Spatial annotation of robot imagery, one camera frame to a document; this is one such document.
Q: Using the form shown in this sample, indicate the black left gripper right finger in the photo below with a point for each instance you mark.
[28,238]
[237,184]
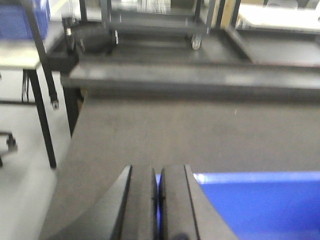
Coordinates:
[185,211]

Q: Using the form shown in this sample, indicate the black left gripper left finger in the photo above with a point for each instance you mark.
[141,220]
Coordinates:
[127,211]

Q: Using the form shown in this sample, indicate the blue plastic bin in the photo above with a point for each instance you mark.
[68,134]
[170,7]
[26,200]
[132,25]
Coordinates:
[266,205]

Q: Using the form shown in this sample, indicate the dark conveyor belt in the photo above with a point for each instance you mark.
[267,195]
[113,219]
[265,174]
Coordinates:
[215,118]

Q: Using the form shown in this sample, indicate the blue bin on far shelf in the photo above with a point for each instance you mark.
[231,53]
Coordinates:
[14,23]

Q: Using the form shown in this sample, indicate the office chair base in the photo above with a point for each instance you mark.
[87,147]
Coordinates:
[11,145]

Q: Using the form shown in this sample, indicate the white table black legs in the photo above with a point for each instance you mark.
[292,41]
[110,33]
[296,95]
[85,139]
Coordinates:
[27,55]

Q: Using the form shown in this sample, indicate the black metal wheeled cart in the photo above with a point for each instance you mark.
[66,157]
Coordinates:
[190,18]

